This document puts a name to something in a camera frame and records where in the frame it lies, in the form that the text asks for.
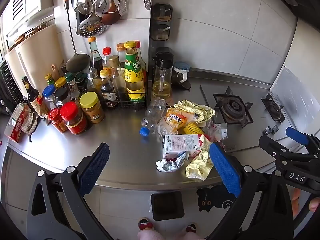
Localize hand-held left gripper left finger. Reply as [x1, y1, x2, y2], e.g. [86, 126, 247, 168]
[26, 142, 113, 240]

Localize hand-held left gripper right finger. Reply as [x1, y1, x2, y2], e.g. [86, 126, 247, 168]
[207, 142, 295, 240]

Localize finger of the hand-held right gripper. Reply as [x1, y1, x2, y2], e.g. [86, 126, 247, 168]
[286, 127, 320, 153]
[259, 135, 320, 173]

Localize yellow printed plastic bag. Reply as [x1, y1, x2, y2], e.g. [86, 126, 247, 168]
[174, 99, 216, 124]

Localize dark trash bin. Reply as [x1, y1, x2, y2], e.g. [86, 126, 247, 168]
[150, 191, 185, 221]

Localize person's right hand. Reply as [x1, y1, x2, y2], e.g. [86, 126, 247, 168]
[293, 187, 320, 213]

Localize pale yellow plastic bag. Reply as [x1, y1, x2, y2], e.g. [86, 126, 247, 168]
[185, 135, 215, 180]

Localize black cat floor mat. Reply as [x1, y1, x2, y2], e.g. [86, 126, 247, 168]
[196, 184, 237, 213]

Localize black gas stove burner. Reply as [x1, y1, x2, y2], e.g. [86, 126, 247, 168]
[261, 93, 286, 123]
[213, 87, 254, 128]

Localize clear plastic wrapper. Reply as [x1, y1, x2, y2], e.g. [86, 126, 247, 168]
[204, 120, 229, 151]

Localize foil splash guard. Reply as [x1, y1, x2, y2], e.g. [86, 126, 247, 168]
[269, 66, 316, 120]

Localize white milk carton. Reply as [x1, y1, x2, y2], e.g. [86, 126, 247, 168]
[163, 134, 210, 159]

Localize yellow foam fruit net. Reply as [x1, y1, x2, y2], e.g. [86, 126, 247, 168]
[183, 123, 205, 136]

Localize large red lid jar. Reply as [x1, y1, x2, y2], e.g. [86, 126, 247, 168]
[60, 102, 88, 135]

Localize crumpled silver wrapper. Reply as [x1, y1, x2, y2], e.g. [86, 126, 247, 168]
[155, 151, 188, 173]

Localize small red lid jar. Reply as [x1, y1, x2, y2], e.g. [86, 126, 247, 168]
[48, 108, 68, 133]

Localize orange snack packet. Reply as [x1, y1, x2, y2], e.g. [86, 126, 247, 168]
[157, 107, 198, 135]

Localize pink trouser leg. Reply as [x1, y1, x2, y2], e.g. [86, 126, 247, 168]
[137, 229, 166, 240]
[179, 231, 201, 240]

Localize patterned pouch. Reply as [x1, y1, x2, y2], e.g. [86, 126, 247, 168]
[20, 111, 41, 143]

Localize black lid jar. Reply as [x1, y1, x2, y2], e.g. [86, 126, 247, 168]
[53, 87, 70, 108]

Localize clear plastic bottle blue cap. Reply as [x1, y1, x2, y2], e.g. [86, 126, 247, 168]
[139, 97, 167, 138]

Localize small dark bottle yellow cap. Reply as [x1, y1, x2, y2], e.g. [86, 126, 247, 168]
[99, 69, 117, 107]

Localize blue lid bottle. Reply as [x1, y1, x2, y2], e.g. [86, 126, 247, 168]
[42, 85, 57, 110]

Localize dark green lid jar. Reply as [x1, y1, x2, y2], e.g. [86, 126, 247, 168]
[76, 74, 88, 92]

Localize glass oil cruet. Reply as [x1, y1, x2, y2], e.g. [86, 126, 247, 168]
[86, 67, 101, 93]

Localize spice shaker green cap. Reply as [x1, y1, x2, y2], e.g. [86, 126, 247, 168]
[65, 73, 78, 93]

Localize red white carton box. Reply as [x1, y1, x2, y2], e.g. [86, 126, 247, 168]
[4, 102, 30, 143]

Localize large bottle green label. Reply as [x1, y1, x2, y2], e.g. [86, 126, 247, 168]
[124, 41, 146, 102]

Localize dark bottle black label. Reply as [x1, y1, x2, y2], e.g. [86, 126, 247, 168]
[21, 75, 42, 115]

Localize gold cap bottle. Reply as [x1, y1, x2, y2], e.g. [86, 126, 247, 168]
[109, 55, 128, 101]

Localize glass jar blue lid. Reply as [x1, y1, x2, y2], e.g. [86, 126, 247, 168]
[173, 61, 190, 83]

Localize red cap bottle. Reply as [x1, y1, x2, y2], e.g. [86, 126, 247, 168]
[102, 47, 112, 72]

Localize tall dark sauce bottle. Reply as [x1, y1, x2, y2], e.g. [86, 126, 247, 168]
[88, 37, 103, 73]

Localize glass oil dispenser black lid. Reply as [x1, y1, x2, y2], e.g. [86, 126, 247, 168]
[152, 52, 174, 99]

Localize orange cap bottle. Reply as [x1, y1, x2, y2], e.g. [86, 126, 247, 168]
[116, 43, 126, 69]

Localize black dish rack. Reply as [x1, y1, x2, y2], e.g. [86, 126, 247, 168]
[0, 60, 24, 115]

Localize cream cutting board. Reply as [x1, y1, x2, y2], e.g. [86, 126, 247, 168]
[4, 25, 65, 98]

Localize round steel skimmer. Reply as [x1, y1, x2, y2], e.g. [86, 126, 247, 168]
[77, 0, 107, 38]

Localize black wire basket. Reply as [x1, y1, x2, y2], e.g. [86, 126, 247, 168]
[86, 79, 148, 110]

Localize long ladle wooden handle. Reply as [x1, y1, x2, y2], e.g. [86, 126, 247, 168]
[62, 0, 91, 74]

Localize wall-mounted spice boxes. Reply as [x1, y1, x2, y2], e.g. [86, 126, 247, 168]
[151, 22, 171, 42]

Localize white window frame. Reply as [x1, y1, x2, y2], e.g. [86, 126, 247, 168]
[0, 0, 57, 48]

